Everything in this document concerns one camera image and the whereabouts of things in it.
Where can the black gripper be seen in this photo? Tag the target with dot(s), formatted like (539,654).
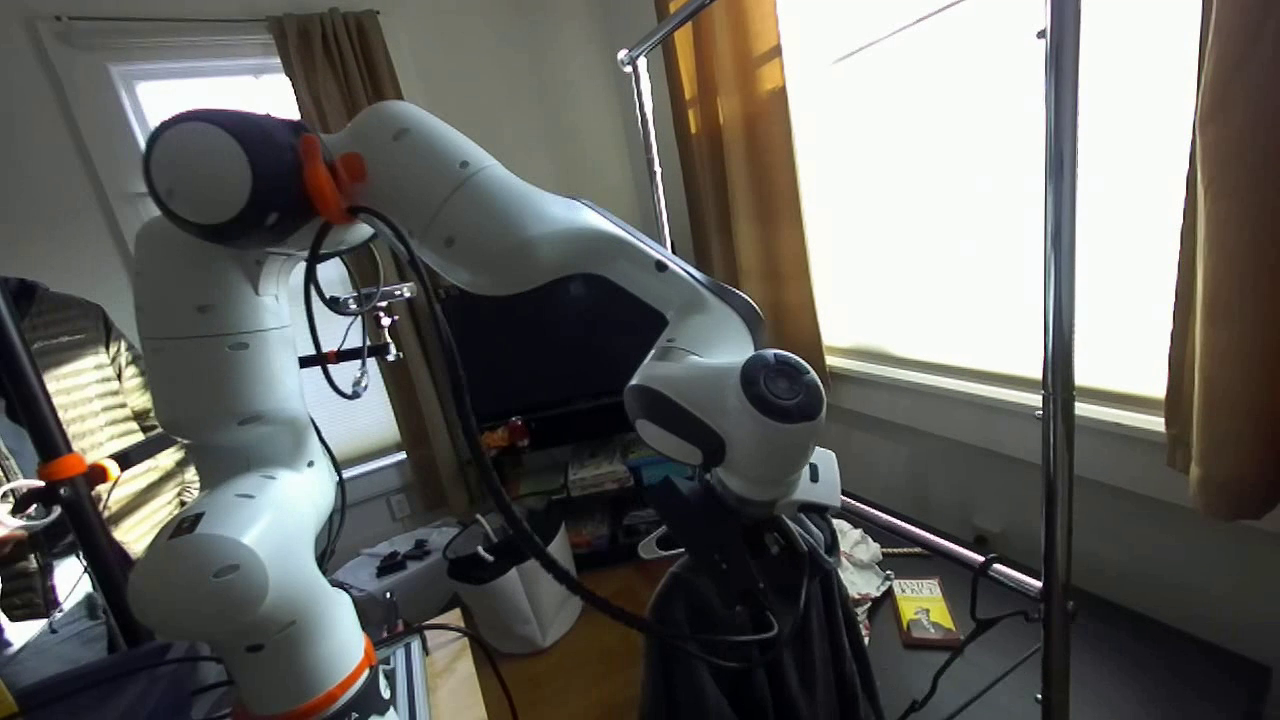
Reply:
(744,522)

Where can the black cloth garment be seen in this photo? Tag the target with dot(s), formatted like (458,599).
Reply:
(744,643)

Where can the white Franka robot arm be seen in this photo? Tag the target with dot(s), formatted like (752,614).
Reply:
(504,227)

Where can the white plastic clothes hanger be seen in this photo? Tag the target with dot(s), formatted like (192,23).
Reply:
(661,547)

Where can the white crumpled cloth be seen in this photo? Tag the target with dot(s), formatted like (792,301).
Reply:
(860,563)

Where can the dark television stand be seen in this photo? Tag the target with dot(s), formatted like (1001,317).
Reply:
(587,475)

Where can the yellow book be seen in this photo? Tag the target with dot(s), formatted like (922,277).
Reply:
(925,614)

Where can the white bin with black rim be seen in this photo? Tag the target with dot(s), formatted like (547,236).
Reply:
(521,608)

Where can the black flat screen television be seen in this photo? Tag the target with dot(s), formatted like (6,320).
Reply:
(560,363)

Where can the small red figurine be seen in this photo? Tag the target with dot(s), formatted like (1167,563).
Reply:
(504,432)

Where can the white console box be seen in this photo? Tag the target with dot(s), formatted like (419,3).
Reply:
(401,567)

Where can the white window blind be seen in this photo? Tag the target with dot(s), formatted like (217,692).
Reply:
(932,184)

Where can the brown pleated curtain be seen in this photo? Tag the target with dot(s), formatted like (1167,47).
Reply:
(343,66)

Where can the black tripod with orange clamp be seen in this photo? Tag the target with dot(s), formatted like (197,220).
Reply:
(67,493)

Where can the black camera boom stand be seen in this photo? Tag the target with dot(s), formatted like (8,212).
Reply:
(383,301)

